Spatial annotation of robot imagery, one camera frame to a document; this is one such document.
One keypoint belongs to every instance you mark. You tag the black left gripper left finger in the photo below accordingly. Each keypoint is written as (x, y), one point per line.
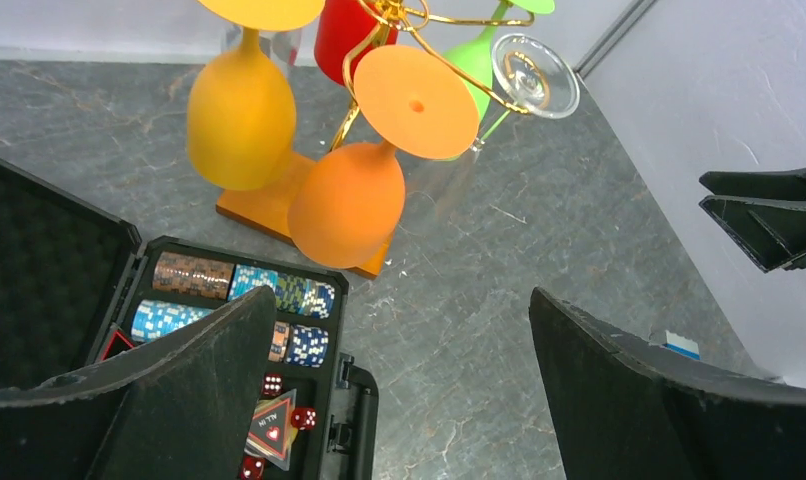
(178, 407)

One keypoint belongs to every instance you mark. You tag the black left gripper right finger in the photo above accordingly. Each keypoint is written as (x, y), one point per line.
(624, 408)

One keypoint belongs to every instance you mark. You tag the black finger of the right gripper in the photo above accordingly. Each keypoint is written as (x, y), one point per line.
(775, 185)
(772, 233)

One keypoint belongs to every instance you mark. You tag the orange wine glass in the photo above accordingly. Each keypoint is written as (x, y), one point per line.
(353, 198)

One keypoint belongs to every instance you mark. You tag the clear wine glass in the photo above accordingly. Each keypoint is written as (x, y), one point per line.
(536, 80)

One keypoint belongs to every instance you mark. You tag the yellow wine glass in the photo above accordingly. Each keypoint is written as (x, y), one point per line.
(241, 112)

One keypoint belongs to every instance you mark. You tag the green wine glass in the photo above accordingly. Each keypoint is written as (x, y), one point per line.
(474, 57)

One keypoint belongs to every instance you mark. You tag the red wine glass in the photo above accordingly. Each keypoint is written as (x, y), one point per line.
(342, 25)

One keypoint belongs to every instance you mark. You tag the blue white toy block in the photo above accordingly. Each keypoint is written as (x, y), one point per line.
(681, 345)

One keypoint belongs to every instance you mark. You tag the black poker chip case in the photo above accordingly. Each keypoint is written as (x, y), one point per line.
(78, 286)

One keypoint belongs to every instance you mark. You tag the gold wire glass rack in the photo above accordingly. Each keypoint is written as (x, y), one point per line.
(266, 208)

